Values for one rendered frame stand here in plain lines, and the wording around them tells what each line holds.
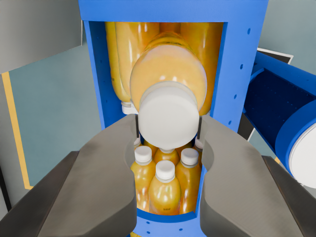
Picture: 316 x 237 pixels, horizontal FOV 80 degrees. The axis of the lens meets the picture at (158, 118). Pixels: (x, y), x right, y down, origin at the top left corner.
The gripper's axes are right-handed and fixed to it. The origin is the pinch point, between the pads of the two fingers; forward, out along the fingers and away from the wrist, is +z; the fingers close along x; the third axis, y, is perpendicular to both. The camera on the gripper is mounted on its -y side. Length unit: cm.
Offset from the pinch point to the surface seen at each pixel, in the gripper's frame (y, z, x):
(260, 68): 15, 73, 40
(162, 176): 22.1, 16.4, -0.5
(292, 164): 31, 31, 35
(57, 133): 92, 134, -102
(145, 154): 21.5, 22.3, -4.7
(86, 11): -6.2, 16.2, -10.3
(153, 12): -6.0, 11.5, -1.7
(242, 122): 69, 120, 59
